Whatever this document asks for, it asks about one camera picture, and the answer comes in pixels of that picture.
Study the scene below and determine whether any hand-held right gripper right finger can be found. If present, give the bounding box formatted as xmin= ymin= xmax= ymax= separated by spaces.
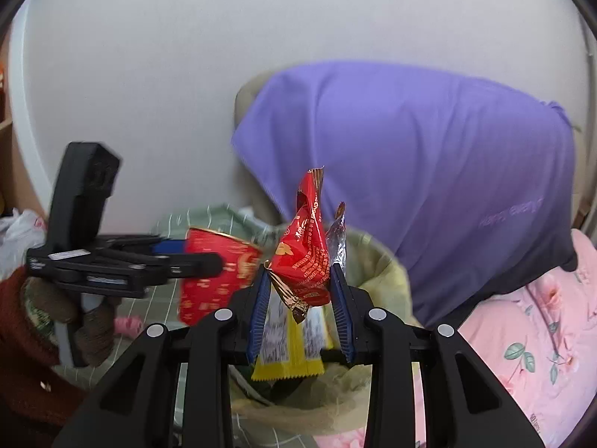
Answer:
xmin=329 ymin=265 xmax=546 ymax=448

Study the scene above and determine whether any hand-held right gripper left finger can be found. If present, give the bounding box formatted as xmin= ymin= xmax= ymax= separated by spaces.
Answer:
xmin=52 ymin=271 xmax=272 ymax=448

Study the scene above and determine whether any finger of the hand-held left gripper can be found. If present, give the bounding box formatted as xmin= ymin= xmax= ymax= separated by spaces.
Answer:
xmin=100 ymin=252 xmax=224 ymax=288
xmin=91 ymin=235 xmax=188 ymax=257

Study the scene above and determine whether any red paper cup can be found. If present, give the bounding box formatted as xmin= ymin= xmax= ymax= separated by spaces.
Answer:
xmin=178 ymin=227 xmax=265 ymax=326

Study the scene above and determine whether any yellow snack wrapper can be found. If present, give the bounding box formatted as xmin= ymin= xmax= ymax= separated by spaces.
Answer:
xmin=251 ymin=295 xmax=335 ymax=382

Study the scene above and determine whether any yellow bag with contents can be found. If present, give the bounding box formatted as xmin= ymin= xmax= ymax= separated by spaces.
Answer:
xmin=230 ymin=226 xmax=414 ymax=436

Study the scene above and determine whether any silver foil wrapper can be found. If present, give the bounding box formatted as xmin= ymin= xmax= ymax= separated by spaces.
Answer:
xmin=325 ymin=202 xmax=348 ymax=277

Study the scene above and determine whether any red snack wrapper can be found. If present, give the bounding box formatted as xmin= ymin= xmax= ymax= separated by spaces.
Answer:
xmin=265 ymin=167 xmax=333 ymax=324

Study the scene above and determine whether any person's left hand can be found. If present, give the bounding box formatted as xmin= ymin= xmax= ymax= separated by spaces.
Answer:
xmin=44 ymin=284 xmax=116 ymax=368

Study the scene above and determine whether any green checked tablecloth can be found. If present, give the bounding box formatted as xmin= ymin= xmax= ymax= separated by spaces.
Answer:
xmin=60 ymin=202 xmax=322 ymax=448

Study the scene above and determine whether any white plastic bag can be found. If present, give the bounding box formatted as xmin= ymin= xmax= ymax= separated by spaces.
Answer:
xmin=0 ymin=208 xmax=48 ymax=281

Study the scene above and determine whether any wooden shelf unit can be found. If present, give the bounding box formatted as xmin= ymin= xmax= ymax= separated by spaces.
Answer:
xmin=0 ymin=32 xmax=20 ymax=212

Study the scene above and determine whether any pink caterpillar toy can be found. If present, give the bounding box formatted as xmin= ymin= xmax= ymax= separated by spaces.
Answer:
xmin=114 ymin=316 xmax=143 ymax=338

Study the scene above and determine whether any purple t-shirt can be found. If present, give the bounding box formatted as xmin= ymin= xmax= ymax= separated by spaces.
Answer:
xmin=232 ymin=60 xmax=579 ymax=330

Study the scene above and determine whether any white door frame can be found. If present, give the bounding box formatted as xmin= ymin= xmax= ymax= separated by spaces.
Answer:
xmin=7 ymin=9 xmax=57 ymax=225

